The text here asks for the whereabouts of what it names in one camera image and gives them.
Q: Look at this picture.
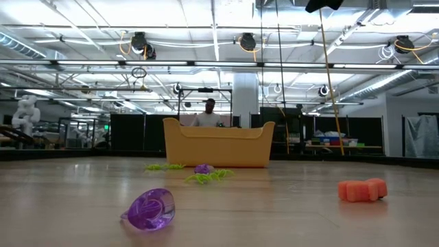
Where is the wooden work table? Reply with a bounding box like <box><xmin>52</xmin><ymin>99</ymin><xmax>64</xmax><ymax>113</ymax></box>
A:
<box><xmin>305</xmin><ymin>143</ymin><xmax>383</xmax><ymax>156</ymax></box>

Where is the white square building column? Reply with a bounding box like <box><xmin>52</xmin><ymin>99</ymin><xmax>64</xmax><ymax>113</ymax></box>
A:
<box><xmin>233</xmin><ymin>71</ymin><xmax>260</xmax><ymax>129</ymax></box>

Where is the black cabinet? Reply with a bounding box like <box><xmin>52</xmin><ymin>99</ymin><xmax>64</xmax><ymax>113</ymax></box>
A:
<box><xmin>259</xmin><ymin>106</ymin><xmax>305</xmax><ymax>155</ymax></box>

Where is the black hanging cable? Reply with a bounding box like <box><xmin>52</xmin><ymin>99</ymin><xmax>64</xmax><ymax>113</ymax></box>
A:
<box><xmin>274</xmin><ymin>0</ymin><xmax>291</xmax><ymax>155</ymax></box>

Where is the black gantry frame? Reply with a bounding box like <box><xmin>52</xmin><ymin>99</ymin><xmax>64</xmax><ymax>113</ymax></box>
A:
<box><xmin>176</xmin><ymin>87</ymin><xmax>233</xmax><ymax>128</ymax></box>

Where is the person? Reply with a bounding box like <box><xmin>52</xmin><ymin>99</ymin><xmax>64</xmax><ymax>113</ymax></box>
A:
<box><xmin>191</xmin><ymin>98</ymin><xmax>222</xmax><ymax>128</ymax></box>

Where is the yellow plastic bin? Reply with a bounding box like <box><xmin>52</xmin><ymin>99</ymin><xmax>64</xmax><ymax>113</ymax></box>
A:
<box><xmin>163</xmin><ymin>117</ymin><xmax>276</xmax><ymax>168</ymax></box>

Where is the translucent purple witch hat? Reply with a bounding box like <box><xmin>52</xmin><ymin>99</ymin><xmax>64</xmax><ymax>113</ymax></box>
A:
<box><xmin>119</xmin><ymin>187</ymin><xmax>176</xmax><ymax>231</ymax></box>
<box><xmin>193</xmin><ymin>163</ymin><xmax>214</xmax><ymax>175</ymax></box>

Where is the yellow hanging cable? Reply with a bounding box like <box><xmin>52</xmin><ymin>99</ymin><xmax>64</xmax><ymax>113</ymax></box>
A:
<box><xmin>318</xmin><ymin>10</ymin><xmax>346</xmax><ymax>156</ymax></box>

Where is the white hanging cloth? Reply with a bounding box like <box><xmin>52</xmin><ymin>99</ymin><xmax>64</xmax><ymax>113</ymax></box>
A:
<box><xmin>404</xmin><ymin>115</ymin><xmax>439</xmax><ymax>158</ymax></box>

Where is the white humanoid robot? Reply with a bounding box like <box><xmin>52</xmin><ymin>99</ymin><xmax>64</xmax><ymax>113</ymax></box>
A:
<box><xmin>12</xmin><ymin>95</ymin><xmax>41</xmax><ymax>139</ymax></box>

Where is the orange foam pumpkin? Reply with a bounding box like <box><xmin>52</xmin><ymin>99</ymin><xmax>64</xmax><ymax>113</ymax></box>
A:
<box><xmin>337</xmin><ymin>178</ymin><xmax>388</xmax><ymax>203</ymax></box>

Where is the black partition panel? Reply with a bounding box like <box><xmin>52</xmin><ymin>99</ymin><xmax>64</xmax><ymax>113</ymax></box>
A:
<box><xmin>301</xmin><ymin>115</ymin><xmax>384</xmax><ymax>147</ymax></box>
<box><xmin>109</xmin><ymin>113</ymin><xmax>179</xmax><ymax>154</ymax></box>

